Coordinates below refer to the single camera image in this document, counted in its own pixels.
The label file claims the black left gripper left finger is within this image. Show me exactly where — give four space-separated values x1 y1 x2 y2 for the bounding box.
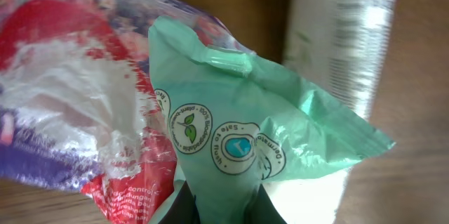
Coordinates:
167 182 201 224

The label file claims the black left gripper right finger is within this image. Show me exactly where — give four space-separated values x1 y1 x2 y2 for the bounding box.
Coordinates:
245 185 286 224

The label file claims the mint green wipes pack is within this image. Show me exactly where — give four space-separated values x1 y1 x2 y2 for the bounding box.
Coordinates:
148 17 393 223

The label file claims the red purple pad pack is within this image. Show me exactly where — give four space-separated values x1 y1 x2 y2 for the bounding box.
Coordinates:
1 0 243 223

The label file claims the white tube gold cap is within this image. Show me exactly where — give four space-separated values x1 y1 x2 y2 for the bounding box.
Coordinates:
264 0 395 224

